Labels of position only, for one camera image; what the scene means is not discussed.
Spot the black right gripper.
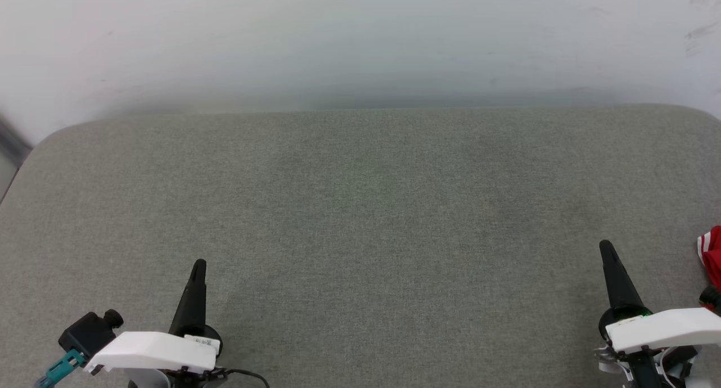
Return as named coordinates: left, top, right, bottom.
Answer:
left=596, top=240, right=700, bottom=388

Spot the red and white basketball jersey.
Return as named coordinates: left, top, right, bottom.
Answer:
left=697, top=226, right=721, bottom=293

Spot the dark metal rail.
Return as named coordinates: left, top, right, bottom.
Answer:
left=0, top=115, right=33, bottom=169

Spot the white camera bracket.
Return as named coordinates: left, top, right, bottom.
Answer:
left=83, top=331, right=220, bottom=376
left=605, top=307, right=721, bottom=355

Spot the teal left camera connector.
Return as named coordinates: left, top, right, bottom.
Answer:
left=35, top=349, right=86, bottom=388

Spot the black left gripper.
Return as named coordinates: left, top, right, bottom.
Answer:
left=167, top=258, right=224, bottom=388

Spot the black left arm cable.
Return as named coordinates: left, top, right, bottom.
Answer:
left=213, top=367, right=271, bottom=388

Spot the white left camera bracket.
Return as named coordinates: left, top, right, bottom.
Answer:
left=83, top=331, right=220, bottom=376

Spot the white right camera bracket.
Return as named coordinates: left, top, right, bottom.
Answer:
left=605, top=307, right=721, bottom=355

